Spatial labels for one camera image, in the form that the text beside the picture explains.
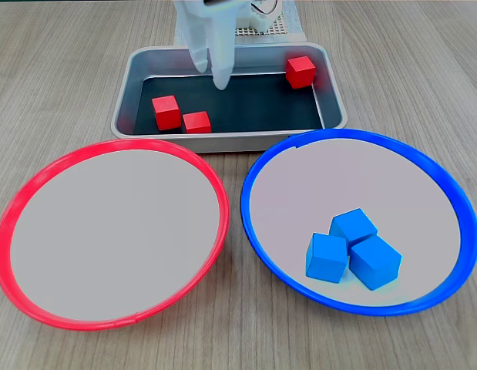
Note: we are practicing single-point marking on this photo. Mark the blue wooden cube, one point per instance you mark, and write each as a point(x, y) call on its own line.
point(353, 225)
point(375, 264)
point(324, 258)

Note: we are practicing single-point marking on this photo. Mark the white mesh mat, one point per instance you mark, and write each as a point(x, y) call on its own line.
point(282, 29)

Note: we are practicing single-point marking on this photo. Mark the black tray liner mat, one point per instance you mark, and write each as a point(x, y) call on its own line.
point(253, 108)

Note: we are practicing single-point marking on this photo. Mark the white dish with red rim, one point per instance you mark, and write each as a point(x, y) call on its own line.
point(107, 231)

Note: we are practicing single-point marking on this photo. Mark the red wooden cube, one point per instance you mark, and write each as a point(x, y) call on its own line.
point(166, 112)
point(299, 73)
point(196, 122)

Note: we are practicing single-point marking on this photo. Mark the silver metal tray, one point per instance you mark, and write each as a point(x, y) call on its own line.
point(222, 144)

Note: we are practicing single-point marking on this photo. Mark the white dish with blue rim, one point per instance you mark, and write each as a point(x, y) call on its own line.
point(338, 181)

